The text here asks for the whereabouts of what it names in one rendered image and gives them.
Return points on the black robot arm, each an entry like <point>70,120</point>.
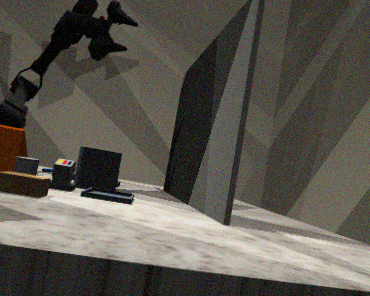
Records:
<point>12,109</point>

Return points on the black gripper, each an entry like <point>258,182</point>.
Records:
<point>99,29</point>

